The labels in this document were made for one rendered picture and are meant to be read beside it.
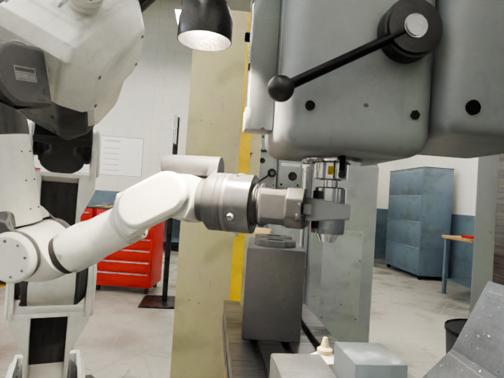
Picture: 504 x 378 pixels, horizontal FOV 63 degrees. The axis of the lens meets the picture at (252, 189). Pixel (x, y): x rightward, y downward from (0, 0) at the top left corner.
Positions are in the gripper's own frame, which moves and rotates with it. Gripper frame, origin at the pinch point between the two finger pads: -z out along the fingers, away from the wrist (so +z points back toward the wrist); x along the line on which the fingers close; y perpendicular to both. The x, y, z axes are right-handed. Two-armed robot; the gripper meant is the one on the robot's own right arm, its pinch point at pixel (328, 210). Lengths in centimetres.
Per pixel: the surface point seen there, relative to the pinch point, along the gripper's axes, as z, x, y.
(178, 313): 84, 153, 66
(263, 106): 9.5, -5.3, -13.6
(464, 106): -15.2, -7.5, -13.6
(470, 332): -26.0, 23.2, 20.6
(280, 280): 9.5, 23.1, 15.4
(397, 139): -7.9, -7.7, -9.4
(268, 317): 11.5, 22.7, 23.0
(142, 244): 234, 391, 65
